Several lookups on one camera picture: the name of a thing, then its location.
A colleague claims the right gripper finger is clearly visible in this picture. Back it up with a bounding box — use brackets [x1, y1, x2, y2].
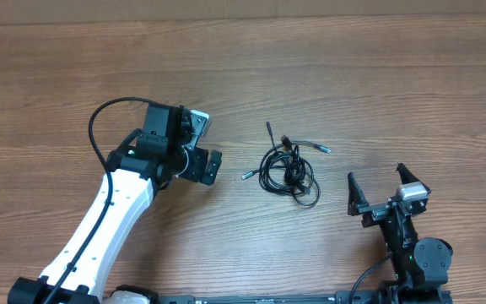
[396, 163, 431, 194]
[348, 172, 369, 216]

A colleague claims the black USB cable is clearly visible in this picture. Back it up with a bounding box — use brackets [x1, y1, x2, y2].
[258, 121, 321, 209]

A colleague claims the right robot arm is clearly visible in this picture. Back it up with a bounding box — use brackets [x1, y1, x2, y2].
[347, 163, 453, 303]

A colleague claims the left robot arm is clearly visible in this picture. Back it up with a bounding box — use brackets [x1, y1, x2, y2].
[7, 101, 222, 304]

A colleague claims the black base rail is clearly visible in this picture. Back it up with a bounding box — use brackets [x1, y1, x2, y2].
[103, 289, 453, 304]

